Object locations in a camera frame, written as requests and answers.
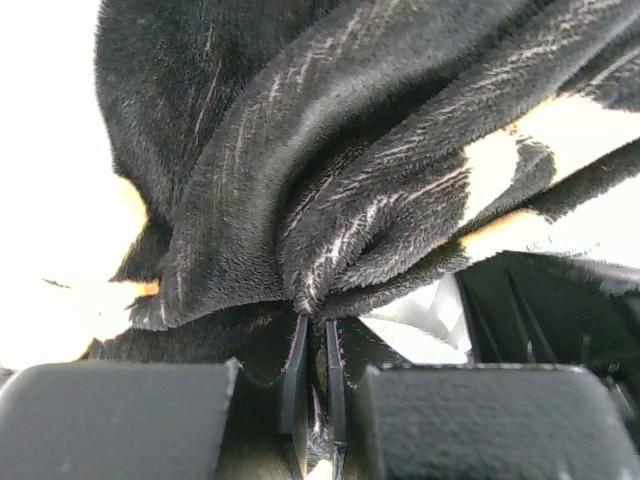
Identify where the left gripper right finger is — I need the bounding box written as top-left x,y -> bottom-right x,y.
326,321 -> 639,479

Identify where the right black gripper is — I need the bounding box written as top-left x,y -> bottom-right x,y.
454,249 -> 640,401

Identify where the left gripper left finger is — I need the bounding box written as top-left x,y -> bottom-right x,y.
1,317 -> 307,479

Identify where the white pillow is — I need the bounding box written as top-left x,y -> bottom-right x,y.
362,274 -> 471,352

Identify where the black floral plush pillowcase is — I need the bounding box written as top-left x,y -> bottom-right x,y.
84,1 -> 639,363

